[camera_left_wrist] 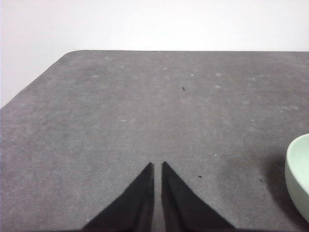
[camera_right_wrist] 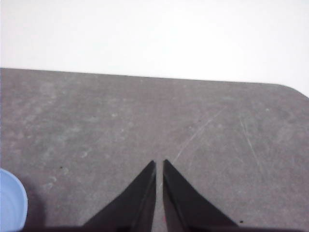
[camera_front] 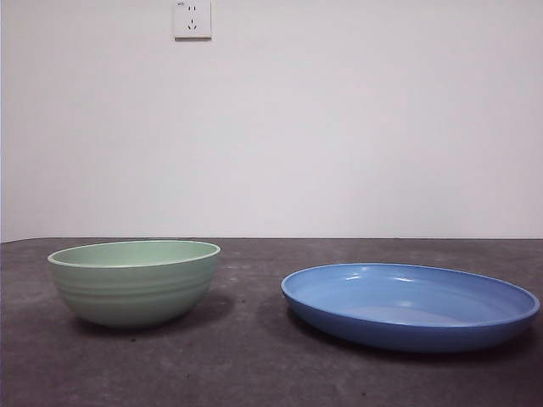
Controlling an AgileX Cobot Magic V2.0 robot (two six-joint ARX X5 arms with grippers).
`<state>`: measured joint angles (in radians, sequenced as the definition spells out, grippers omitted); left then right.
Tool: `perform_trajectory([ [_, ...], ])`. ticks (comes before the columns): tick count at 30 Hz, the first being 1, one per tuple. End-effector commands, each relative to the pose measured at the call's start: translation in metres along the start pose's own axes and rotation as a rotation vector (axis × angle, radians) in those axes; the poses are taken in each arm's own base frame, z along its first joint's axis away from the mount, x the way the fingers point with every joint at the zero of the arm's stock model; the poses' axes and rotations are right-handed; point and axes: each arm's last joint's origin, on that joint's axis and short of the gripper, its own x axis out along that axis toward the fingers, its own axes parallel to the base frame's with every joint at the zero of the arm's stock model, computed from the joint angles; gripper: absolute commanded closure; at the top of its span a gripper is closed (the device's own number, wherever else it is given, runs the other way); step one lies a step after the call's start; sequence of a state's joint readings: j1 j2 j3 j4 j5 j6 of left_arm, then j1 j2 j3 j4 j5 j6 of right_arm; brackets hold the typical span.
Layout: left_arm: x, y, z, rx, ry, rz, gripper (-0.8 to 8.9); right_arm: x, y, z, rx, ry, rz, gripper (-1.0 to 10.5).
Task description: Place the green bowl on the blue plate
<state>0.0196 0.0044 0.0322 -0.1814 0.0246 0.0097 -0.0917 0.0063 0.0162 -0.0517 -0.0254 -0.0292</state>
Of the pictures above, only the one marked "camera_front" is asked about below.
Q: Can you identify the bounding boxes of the blue round plate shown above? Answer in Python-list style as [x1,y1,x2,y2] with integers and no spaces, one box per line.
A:
[279,262,541,354]

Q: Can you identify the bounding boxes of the white wall socket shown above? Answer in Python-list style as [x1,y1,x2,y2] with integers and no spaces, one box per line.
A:
[173,0,213,42]

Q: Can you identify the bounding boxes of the green ribbed bowl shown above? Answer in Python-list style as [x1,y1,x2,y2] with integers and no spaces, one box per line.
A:
[46,238,222,329]

